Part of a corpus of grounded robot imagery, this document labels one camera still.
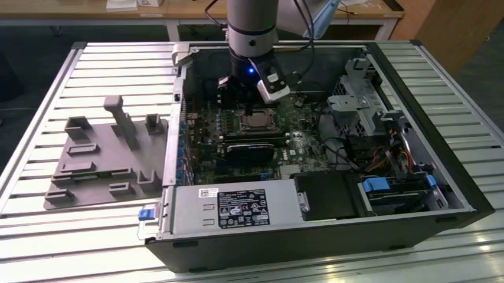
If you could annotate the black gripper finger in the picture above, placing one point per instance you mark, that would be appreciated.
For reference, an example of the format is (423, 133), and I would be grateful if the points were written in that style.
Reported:
(229, 88)

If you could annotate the silver square CPU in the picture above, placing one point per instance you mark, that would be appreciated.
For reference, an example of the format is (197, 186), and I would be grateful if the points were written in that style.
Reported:
(259, 121)

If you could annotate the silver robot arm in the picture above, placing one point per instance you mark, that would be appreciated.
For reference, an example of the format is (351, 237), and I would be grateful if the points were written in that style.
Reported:
(252, 17)

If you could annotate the black RAM slot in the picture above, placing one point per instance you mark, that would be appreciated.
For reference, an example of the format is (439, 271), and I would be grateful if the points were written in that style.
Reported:
(256, 133)
(256, 136)
(280, 141)

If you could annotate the CPU socket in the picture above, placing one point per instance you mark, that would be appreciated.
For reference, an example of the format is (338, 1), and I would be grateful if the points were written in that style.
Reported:
(276, 132)

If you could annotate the black plastic bay cover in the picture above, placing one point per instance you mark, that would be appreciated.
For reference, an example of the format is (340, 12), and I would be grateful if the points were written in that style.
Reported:
(327, 194)

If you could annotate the black graphics card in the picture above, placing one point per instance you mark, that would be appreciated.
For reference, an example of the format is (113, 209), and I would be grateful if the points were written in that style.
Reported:
(248, 153)

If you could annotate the green motherboard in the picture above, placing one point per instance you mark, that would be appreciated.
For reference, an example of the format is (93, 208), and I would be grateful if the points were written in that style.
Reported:
(311, 141)

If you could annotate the silver chipset heatsink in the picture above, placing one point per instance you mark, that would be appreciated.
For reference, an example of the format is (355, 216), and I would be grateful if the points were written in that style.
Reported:
(292, 171)

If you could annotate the white cardboard box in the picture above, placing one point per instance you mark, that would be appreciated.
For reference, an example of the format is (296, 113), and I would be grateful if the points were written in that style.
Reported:
(150, 2)
(122, 5)

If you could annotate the silver metal drive cage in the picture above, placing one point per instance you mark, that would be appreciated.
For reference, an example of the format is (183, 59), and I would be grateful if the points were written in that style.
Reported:
(355, 118)

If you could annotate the grey plastic parts rack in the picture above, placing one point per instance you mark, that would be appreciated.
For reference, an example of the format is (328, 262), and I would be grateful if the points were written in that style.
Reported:
(98, 147)

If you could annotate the grey power supply unit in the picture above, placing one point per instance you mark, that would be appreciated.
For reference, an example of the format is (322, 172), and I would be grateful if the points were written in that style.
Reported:
(189, 212)

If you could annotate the wooden desk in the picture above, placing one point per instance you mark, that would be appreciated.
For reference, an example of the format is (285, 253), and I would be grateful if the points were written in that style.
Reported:
(80, 13)

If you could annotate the green RAM stick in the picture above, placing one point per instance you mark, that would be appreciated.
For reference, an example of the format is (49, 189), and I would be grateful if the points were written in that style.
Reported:
(85, 177)

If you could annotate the blue case latch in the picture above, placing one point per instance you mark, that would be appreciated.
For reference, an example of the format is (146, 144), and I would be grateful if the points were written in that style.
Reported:
(146, 214)

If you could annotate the blue disk carrier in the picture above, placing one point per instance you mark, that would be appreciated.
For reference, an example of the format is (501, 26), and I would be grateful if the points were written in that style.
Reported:
(376, 185)

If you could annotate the wooden cabinet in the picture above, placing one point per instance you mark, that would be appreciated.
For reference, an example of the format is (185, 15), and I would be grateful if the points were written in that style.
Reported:
(453, 29)

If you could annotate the black open PC case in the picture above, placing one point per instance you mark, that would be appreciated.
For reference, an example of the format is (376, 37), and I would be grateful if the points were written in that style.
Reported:
(276, 250)

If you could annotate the blue plastic clip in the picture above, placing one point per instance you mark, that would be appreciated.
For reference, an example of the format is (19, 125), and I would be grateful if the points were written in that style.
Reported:
(431, 180)

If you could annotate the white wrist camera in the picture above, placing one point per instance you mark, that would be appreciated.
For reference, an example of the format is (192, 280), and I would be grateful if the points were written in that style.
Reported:
(276, 85)

